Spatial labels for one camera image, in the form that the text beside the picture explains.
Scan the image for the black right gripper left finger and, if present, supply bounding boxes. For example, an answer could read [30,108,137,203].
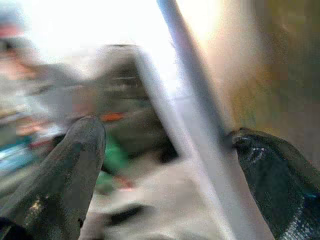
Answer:
[0,114,107,240]

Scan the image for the white fridge door clear bins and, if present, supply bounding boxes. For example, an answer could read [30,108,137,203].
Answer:
[94,0,277,240]

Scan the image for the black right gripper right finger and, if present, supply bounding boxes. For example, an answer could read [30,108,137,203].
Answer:
[229,126,320,240]

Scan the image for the green plastic item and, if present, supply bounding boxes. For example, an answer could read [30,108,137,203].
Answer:
[96,134,129,187]

